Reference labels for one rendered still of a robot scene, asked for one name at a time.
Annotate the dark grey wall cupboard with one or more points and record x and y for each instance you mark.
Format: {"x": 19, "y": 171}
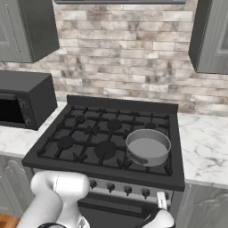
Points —
{"x": 35, "y": 26}
{"x": 210, "y": 35}

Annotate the grey range hood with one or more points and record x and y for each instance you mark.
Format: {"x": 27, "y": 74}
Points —
{"x": 118, "y": 1}

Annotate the grey base cupboard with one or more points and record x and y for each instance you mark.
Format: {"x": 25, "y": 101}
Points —
{"x": 205, "y": 207}
{"x": 13, "y": 184}

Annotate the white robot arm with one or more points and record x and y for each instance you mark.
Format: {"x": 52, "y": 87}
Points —
{"x": 56, "y": 193}

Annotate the black stove knob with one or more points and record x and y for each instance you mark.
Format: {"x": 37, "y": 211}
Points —
{"x": 93, "y": 184}
{"x": 167, "y": 196}
{"x": 145, "y": 193}
{"x": 128, "y": 189}
{"x": 110, "y": 187}

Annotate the black stove with oven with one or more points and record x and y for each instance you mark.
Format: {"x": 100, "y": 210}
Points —
{"x": 98, "y": 175}

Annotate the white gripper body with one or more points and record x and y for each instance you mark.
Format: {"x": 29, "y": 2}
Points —
{"x": 161, "y": 201}

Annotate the grey metal pan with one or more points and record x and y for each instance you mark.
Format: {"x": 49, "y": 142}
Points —
{"x": 148, "y": 148}

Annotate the black microwave oven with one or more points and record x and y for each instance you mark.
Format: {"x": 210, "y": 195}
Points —
{"x": 29, "y": 98}

